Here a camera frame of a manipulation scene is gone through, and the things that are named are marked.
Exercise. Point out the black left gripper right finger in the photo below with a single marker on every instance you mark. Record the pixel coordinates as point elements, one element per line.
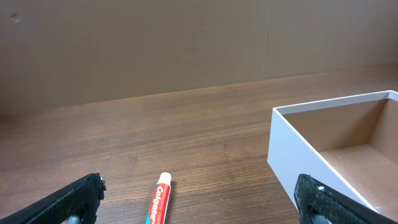
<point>319,203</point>

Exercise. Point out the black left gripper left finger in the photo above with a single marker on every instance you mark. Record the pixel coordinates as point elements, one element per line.
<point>81,198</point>

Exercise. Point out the white cardboard box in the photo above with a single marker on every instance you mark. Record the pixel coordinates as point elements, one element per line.
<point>347,143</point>

